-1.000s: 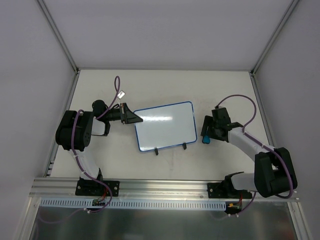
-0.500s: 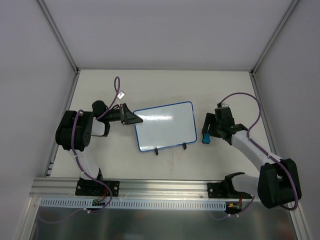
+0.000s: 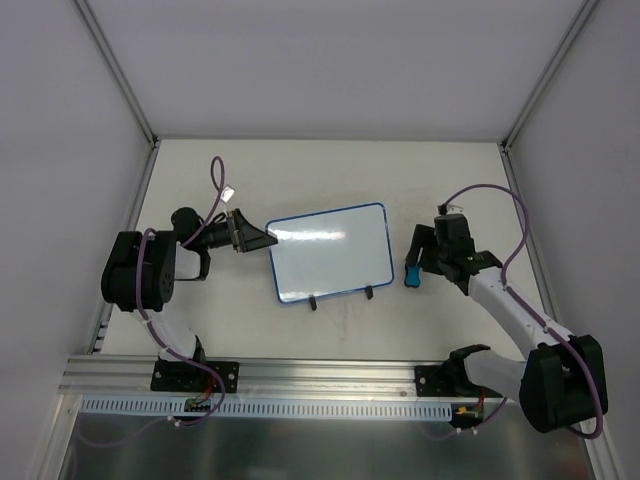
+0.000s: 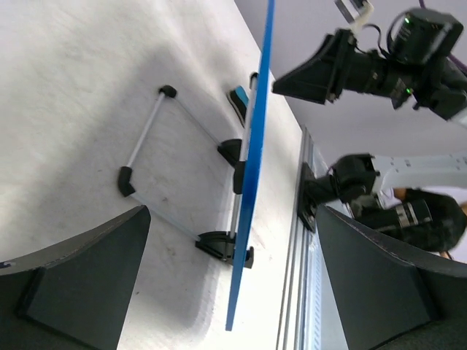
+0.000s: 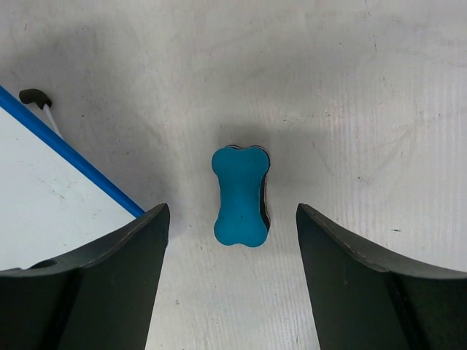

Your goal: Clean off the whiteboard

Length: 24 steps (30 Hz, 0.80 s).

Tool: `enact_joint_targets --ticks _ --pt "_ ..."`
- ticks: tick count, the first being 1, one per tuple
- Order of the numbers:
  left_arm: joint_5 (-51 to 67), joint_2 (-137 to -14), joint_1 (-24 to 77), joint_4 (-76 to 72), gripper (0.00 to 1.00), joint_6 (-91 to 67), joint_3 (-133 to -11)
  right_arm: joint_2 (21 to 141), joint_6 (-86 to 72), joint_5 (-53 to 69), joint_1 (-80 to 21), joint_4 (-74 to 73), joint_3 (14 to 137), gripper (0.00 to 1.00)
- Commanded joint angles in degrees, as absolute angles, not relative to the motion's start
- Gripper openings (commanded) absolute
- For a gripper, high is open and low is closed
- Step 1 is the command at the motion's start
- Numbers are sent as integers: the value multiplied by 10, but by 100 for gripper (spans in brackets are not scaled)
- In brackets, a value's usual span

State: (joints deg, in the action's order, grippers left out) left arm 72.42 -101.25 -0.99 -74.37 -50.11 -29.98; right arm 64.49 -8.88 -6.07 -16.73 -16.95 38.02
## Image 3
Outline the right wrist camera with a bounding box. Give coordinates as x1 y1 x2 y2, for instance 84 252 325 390
437 202 464 215

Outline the aluminium front rail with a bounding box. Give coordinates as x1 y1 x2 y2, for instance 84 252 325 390
58 355 459 402

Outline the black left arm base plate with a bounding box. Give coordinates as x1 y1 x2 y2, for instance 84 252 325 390
150 360 240 394

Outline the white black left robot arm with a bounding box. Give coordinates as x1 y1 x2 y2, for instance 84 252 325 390
101 207 278 395

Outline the right aluminium frame post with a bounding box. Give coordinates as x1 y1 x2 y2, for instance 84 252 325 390
500 0 601 152

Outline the blue framed whiteboard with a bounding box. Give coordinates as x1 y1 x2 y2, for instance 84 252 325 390
265 202 395 305

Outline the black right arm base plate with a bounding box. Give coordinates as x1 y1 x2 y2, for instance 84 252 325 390
413 364 501 399

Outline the left aluminium frame post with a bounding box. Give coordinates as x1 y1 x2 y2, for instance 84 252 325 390
71 0 158 148

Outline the aluminium frame post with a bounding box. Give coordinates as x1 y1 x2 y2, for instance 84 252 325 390
500 0 601 152
71 0 158 148

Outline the blue whiteboard eraser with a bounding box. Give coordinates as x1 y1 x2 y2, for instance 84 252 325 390
404 265 421 288

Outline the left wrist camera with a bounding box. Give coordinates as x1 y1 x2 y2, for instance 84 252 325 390
220 185 235 203

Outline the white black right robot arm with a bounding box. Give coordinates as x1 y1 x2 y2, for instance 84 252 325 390
404 214 608 439

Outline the slotted white cable duct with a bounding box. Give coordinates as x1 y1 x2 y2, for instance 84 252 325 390
79 395 454 422

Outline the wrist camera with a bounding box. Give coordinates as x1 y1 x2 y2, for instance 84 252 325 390
437 202 464 215
220 185 235 203

